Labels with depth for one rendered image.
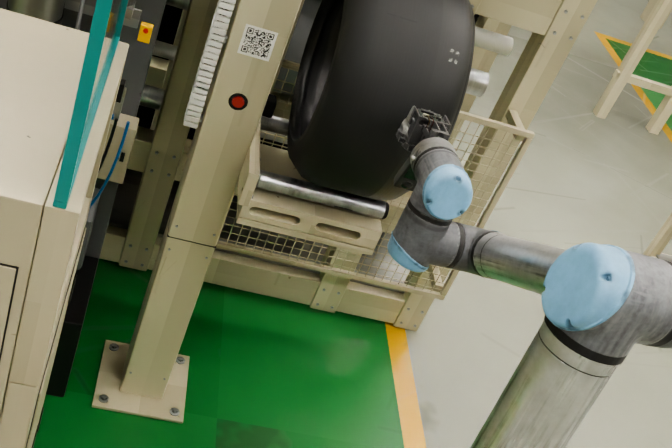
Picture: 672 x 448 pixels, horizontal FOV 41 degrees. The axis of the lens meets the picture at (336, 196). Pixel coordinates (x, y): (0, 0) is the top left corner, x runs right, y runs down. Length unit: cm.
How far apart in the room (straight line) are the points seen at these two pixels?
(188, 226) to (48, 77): 85
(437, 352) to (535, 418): 215
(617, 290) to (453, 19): 100
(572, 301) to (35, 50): 102
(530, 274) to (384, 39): 65
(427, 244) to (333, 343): 157
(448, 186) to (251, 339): 160
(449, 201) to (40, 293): 71
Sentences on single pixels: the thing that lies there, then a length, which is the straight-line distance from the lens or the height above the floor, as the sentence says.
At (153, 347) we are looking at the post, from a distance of 264.
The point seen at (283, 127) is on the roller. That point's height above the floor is 91.
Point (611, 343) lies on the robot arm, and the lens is 119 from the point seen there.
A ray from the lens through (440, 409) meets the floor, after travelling 318.
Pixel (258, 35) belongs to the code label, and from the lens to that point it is 205.
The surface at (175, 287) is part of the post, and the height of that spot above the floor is 45.
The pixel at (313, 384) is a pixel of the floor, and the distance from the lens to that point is 302.
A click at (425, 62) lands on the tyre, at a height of 135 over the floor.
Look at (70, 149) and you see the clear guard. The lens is 125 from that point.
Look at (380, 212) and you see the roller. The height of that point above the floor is 91.
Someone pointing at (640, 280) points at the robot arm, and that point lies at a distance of 118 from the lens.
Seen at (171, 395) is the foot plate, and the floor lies 1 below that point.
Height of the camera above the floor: 208
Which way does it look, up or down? 32 degrees down
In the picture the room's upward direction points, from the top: 23 degrees clockwise
